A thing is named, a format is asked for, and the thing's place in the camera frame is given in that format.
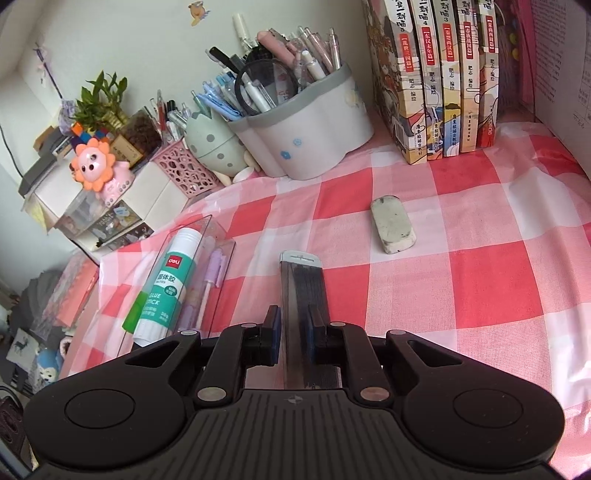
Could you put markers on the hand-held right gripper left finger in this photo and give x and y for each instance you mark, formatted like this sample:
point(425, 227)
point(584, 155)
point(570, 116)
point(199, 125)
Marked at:
point(275, 332)

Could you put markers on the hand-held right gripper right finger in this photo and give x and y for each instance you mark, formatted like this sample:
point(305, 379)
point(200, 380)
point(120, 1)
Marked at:
point(316, 337)

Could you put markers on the clear pencil lead case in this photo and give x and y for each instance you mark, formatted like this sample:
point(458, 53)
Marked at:
point(300, 286)

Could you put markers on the purple mechanical pencil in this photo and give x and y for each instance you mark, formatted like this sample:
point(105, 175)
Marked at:
point(211, 277)

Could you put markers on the clear plastic organizer box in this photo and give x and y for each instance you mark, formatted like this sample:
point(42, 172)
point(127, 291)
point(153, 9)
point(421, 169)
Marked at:
point(217, 235)

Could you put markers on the green white glue stick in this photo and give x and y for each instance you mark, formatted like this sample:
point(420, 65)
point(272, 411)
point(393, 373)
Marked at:
point(168, 286)

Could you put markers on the grey worn eraser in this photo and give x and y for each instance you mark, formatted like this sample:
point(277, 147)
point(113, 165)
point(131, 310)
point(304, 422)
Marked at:
point(392, 224)

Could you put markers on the white drawer cabinet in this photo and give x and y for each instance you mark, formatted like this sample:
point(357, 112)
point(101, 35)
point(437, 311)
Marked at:
point(157, 194)

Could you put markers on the pink perforated pen holder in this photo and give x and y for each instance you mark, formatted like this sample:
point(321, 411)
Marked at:
point(184, 168)

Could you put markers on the red white checked tablecloth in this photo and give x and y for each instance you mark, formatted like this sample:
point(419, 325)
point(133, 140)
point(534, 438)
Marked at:
point(485, 240)

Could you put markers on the egg shaped pen holder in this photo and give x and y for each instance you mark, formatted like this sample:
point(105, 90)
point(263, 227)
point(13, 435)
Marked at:
point(212, 145)

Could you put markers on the white grey pen holder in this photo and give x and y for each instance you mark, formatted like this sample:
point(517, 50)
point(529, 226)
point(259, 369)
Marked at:
point(314, 138)

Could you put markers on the stack of pink folders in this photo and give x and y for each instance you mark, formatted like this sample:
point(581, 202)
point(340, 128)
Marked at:
point(76, 286)

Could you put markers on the blue plush toy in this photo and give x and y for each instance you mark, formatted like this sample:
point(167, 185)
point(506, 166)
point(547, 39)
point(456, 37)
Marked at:
point(46, 369)

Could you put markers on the clear stacking drawer box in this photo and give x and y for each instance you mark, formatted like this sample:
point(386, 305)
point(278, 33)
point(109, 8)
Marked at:
point(76, 210)

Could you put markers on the black magnifying glass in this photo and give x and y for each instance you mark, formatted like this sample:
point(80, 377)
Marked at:
point(265, 87)

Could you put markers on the grey cloth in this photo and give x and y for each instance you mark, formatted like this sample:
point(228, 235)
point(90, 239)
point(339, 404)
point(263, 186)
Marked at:
point(32, 295)

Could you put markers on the pink lion pencil sharpener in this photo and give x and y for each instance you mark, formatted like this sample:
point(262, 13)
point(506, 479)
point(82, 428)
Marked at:
point(92, 164)

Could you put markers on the bundle of red black pens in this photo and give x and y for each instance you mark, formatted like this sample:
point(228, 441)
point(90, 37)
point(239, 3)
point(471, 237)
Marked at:
point(161, 110)

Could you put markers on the deer print card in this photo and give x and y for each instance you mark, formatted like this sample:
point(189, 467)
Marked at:
point(23, 346)

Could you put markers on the pink spine comic book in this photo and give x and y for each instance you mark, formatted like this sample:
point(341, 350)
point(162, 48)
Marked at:
point(401, 92)

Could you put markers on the white storage box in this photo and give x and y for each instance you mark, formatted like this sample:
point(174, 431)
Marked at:
point(53, 189)

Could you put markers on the blue spine comic book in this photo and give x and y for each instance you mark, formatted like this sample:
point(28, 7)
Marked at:
point(429, 92)

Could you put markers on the colourful puzzle cube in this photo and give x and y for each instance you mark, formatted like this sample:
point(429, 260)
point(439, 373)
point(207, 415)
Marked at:
point(83, 130)

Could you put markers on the large bunch of assorted pens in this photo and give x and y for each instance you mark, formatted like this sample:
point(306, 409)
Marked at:
point(314, 55)

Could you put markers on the black box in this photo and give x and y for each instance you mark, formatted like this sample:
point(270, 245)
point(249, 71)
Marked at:
point(39, 168)

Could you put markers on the red spine comic book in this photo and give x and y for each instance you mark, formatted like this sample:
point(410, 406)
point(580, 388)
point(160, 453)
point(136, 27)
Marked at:
point(470, 92)

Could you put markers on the potted lucky bamboo plant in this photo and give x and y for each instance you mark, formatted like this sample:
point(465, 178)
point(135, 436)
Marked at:
point(104, 94)

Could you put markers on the beige spine comic book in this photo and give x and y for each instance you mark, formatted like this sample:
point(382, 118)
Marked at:
point(490, 92)

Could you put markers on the pink abacus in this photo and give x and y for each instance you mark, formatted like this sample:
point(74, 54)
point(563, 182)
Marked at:
point(515, 69)

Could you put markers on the purple hanging ornament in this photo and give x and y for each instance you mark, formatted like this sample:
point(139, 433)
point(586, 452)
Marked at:
point(44, 62)

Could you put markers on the printed paper document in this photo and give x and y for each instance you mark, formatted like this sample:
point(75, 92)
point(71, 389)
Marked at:
point(558, 69)

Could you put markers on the cartoon beaver wall sticker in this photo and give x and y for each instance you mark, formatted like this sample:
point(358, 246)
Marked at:
point(197, 10)

